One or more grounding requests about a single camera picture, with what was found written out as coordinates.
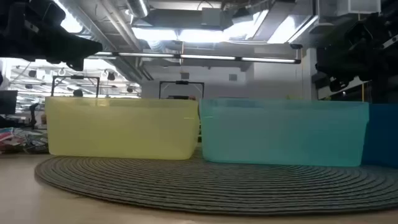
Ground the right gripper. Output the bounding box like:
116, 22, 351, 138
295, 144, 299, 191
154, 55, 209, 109
315, 12, 398, 93

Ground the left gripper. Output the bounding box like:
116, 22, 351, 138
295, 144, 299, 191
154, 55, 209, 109
0, 0, 103, 72

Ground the green gold granola bar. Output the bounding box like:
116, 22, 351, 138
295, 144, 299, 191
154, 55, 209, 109
21, 136, 49, 154

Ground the light blue granola bar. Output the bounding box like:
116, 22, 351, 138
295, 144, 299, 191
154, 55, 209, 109
0, 126, 15, 139

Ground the white red chocolate granola bar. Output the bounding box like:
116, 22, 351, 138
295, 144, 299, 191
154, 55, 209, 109
0, 135, 25, 147

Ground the dark blue plastic bin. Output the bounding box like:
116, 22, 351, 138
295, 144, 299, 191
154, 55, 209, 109
360, 103, 398, 169

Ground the black monitor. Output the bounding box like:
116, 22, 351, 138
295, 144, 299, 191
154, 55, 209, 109
0, 90, 19, 115

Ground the teal plastic bin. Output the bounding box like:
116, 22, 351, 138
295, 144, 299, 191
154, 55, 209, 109
198, 98, 371, 168

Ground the yellow plastic bin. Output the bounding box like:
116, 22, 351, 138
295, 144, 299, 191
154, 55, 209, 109
45, 96, 200, 161

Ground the LED light bar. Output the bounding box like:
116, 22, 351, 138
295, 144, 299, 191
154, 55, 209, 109
93, 51, 302, 65

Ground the round grey woven mat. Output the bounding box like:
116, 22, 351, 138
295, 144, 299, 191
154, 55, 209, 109
34, 148, 398, 216

